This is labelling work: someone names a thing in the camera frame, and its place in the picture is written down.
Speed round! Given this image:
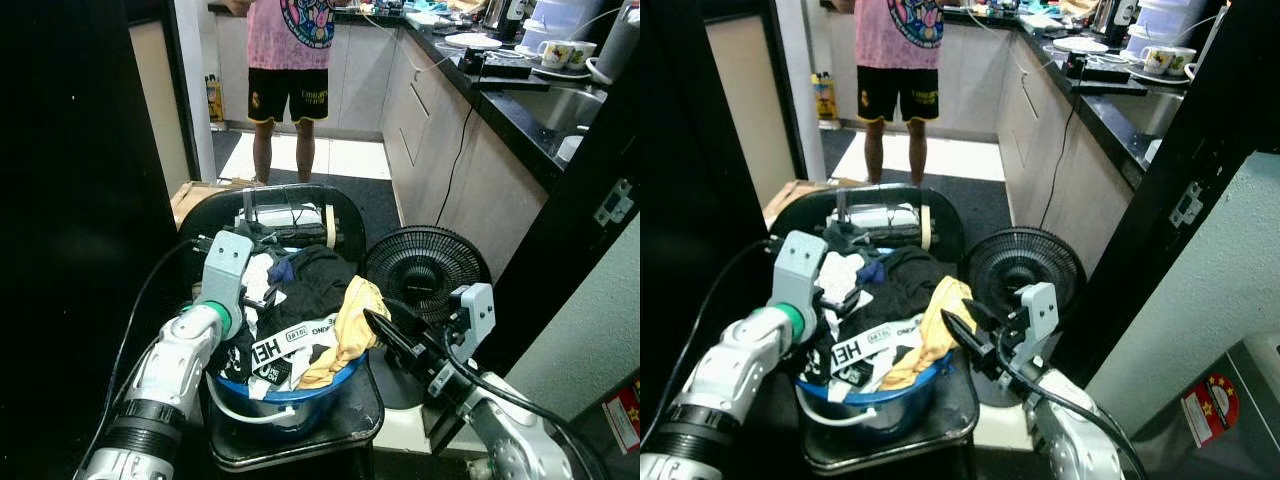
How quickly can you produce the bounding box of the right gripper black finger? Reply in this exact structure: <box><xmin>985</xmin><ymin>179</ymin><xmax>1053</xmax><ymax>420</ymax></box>
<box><xmin>942</xmin><ymin>311</ymin><xmax>996</xmax><ymax>367</ymax></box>
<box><xmin>965</xmin><ymin>299</ymin><xmax>1004</xmax><ymax>339</ymax></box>
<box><xmin>385</xmin><ymin>299</ymin><xmax>431</xmax><ymax>336</ymax></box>
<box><xmin>363</xmin><ymin>309</ymin><xmax>421</xmax><ymax>363</ymax></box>

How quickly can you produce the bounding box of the grey washing machine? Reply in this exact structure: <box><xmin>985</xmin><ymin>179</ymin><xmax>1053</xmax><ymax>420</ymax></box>
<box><xmin>1130</xmin><ymin>330</ymin><xmax>1280</xmax><ymax>480</ymax></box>
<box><xmin>560</xmin><ymin>380</ymin><xmax>641</xmax><ymax>480</ymax></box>

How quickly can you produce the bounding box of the yellow cloth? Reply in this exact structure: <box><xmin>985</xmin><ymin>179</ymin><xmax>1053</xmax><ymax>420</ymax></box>
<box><xmin>880</xmin><ymin>275</ymin><xmax>976</xmax><ymax>391</ymax></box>
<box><xmin>297</xmin><ymin>275</ymin><xmax>391</xmax><ymax>391</ymax></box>

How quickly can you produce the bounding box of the black electric fan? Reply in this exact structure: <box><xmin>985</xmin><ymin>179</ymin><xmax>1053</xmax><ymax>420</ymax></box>
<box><xmin>965</xmin><ymin>228</ymin><xmax>1088</xmax><ymax>406</ymax></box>
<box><xmin>363</xmin><ymin>225</ymin><xmax>493</xmax><ymax>411</ymax></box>

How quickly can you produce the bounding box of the white plastic appliance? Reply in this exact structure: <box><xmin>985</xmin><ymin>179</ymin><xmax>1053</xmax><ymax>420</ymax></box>
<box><xmin>235</xmin><ymin>203</ymin><xmax>326</xmax><ymax>251</ymax></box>
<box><xmin>835</xmin><ymin>203</ymin><xmax>923</xmax><ymax>251</ymax></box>

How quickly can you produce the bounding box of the blue plastic basin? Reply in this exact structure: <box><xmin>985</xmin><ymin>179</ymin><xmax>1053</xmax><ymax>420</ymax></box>
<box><xmin>205</xmin><ymin>350</ymin><xmax>369</xmax><ymax>441</ymax></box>
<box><xmin>795</xmin><ymin>355</ymin><xmax>956</xmax><ymax>441</ymax></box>

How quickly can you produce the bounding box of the cardboard box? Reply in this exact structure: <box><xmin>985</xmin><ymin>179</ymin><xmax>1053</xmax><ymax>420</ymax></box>
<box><xmin>762</xmin><ymin>178</ymin><xmax>846</xmax><ymax>226</ymax></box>
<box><xmin>170</xmin><ymin>178</ymin><xmax>256</xmax><ymax>229</ymax></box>

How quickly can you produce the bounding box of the kitchen counter with beige cabinets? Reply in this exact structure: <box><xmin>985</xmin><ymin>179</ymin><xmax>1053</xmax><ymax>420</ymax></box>
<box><xmin>210</xmin><ymin>0</ymin><xmax>611</xmax><ymax>286</ymax></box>
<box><xmin>830</xmin><ymin>0</ymin><xmax>1166</xmax><ymax>276</ymax></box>

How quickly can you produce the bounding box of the red round sticker label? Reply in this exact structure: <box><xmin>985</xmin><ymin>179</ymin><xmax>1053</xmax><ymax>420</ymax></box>
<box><xmin>1180</xmin><ymin>373</ymin><xmax>1241</xmax><ymax>448</ymax></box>
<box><xmin>603</xmin><ymin>385</ymin><xmax>641</xmax><ymax>453</ymax></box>

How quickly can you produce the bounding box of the black door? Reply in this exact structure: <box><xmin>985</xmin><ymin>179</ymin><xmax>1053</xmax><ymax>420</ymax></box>
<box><xmin>640</xmin><ymin>0</ymin><xmax>791</xmax><ymax>441</ymax></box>
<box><xmin>0</xmin><ymin>0</ymin><xmax>196</xmax><ymax>480</ymax></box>

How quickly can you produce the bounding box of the metal door latch plate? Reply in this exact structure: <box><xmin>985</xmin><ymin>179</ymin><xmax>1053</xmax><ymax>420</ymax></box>
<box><xmin>595</xmin><ymin>180</ymin><xmax>636</xmax><ymax>228</ymax></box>
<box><xmin>1172</xmin><ymin>182</ymin><xmax>1206</xmax><ymax>229</ymax></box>

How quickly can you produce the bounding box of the steel sink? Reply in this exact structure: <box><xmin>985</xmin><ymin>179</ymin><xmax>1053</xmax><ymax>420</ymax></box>
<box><xmin>510</xmin><ymin>85</ymin><xmax>606</xmax><ymax>166</ymax></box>
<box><xmin>1110</xmin><ymin>90</ymin><xmax>1186</xmax><ymax>166</ymax></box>

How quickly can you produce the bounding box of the person in pink shirt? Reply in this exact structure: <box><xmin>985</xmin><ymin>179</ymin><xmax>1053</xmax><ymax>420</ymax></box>
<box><xmin>828</xmin><ymin>0</ymin><xmax>944</xmax><ymax>187</ymax></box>
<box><xmin>222</xmin><ymin>0</ymin><xmax>338</xmax><ymax>187</ymax></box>

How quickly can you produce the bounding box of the black power strip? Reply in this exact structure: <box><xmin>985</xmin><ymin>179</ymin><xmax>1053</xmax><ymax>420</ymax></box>
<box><xmin>455</xmin><ymin>50</ymin><xmax>536</xmax><ymax>83</ymax></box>
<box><xmin>1062</xmin><ymin>52</ymin><xmax>1146</xmax><ymax>86</ymax></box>

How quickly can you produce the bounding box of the steel kettle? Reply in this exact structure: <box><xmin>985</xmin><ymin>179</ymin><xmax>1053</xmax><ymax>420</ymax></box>
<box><xmin>1090</xmin><ymin>0</ymin><xmax>1136</xmax><ymax>39</ymax></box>
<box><xmin>483</xmin><ymin>0</ymin><xmax>531</xmax><ymax>36</ymax></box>

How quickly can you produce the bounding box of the white lidded pot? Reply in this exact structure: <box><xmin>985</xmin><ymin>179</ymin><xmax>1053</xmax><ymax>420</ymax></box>
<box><xmin>518</xmin><ymin>0</ymin><xmax>579</xmax><ymax>53</ymax></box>
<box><xmin>1125</xmin><ymin>0</ymin><xmax>1206</xmax><ymax>56</ymax></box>

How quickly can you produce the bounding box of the grey white kettle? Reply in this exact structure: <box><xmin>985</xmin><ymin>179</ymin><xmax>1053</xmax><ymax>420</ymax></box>
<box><xmin>585</xmin><ymin>0</ymin><xmax>641</xmax><ymax>86</ymax></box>
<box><xmin>1185</xmin><ymin>0</ymin><xmax>1231</xmax><ymax>81</ymax></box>

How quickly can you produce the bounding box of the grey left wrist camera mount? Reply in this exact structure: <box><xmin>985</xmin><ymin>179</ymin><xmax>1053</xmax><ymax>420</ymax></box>
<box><xmin>772</xmin><ymin>230</ymin><xmax>829</xmax><ymax>316</ymax></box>
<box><xmin>198</xmin><ymin>229</ymin><xmax>256</xmax><ymax>313</ymax></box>

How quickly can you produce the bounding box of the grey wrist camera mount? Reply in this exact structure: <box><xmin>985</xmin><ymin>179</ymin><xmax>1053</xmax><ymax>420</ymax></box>
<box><xmin>198</xmin><ymin>229</ymin><xmax>256</xmax><ymax>313</ymax></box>
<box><xmin>1018</xmin><ymin>282</ymin><xmax>1059</xmax><ymax>351</ymax></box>
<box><xmin>450</xmin><ymin>283</ymin><xmax>496</xmax><ymax>351</ymax></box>
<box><xmin>772</xmin><ymin>230</ymin><xmax>829</xmax><ymax>316</ymax></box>

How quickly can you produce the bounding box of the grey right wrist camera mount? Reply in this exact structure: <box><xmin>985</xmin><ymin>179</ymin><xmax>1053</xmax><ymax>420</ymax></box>
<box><xmin>450</xmin><ymin>283</ymin><xmax>496</xmax><ymax>351</ymax></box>
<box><xmin>1018</xmin><ymin>282</ymin><xmax>1059</xmax><ymax>351</ymax></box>

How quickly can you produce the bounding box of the white cord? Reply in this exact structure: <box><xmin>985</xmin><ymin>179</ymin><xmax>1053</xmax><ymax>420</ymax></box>
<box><xmin>800</xmin><ymin>385</ymin><xmax>881</xmax><ymax>426</ymax></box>
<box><xmin>205</xmin><ymin>380</ymin><xmax>296</xmax><ymax>426</ymax></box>

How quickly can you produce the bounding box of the black door frame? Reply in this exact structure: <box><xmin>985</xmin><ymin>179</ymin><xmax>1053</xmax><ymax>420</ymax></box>
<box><xmin>470</xmin><ymin>60</ymin><xmax>641</xmax><ymax>376</ymax></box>
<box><xmin>1050</xmin><ymin>0</ymin><xmax>1280</xmax><ymax>386</ymax></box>

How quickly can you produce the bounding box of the black hanging power cable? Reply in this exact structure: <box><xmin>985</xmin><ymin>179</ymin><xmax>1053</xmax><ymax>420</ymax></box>
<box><xmin>436</xmin><ymin>75</ymin><xmax>476</xmax><ymax>229</ymax></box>
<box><xmin>1040</xmin><ymin>85</ymin><xmax>1079</xmax><ymax>229</ymax></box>

